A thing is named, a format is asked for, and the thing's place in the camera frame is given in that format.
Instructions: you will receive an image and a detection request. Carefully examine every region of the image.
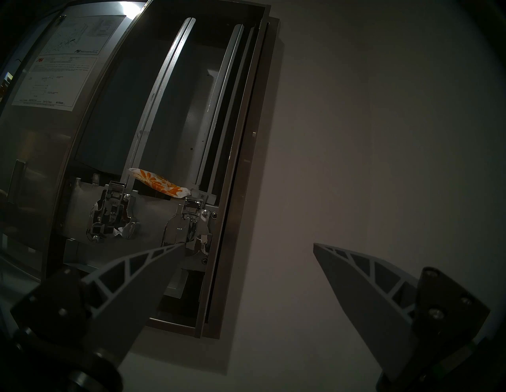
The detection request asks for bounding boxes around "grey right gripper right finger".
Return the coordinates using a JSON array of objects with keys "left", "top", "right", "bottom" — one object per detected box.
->
[{"left": 313, "top": 243, "right": 491, "bottom": 392}]

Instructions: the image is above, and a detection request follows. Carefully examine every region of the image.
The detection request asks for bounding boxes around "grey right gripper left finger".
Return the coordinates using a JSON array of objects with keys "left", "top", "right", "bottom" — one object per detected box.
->
[{"left": 10, "top": 242, "right": 186, "bottom": 392}]

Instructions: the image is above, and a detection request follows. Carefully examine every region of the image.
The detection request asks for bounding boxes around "stainless steel dispenser cabinet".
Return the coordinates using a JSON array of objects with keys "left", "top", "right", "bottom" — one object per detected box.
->
[{"left": 42, "top": 0, "right": 280, "bottom": 339}]

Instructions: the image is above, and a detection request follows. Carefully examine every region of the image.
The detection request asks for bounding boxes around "chrome pad dispensing mechanism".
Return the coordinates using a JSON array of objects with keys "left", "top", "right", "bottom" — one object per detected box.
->
[{"left": 86, "top": 181, "right": 141, "bottom": 242}]

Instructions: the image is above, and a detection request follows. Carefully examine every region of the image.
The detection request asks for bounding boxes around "orange white pad packet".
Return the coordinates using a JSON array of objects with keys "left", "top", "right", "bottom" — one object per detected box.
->
[{"left": 127, "top": 168, "right": 190, "bottom": 199}]

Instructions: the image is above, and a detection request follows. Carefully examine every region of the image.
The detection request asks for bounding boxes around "white instruction sheet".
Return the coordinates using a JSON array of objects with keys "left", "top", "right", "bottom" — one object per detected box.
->
[{"left": 11, "top": 15, "right": 127, "bottom": 112}]

